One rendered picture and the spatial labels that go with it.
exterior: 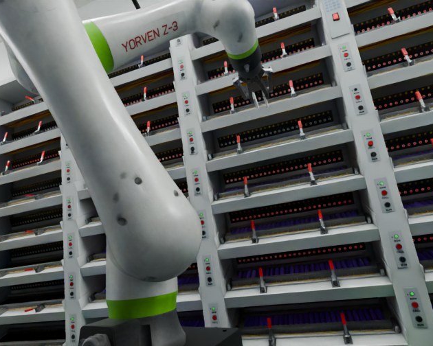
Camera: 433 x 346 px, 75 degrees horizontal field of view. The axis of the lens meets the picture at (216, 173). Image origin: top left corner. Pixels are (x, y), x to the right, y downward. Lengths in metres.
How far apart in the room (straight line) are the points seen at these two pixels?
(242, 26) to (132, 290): 0.62
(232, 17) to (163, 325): 0.67
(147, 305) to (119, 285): 0.06
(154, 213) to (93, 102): 0.17
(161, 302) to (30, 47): 0.44
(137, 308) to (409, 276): 0.92
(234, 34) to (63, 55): 0.44
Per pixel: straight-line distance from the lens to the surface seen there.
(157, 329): 0.55
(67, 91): 0.44
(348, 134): 1.21
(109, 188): 0.39
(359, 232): 1.16
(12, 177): 1.99
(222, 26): 0.77
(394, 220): 1.18
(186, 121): 1.34
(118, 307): 0.55
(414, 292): 1.21
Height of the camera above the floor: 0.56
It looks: 13 degrees up
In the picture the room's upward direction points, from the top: 8 degrees counter-clockwise
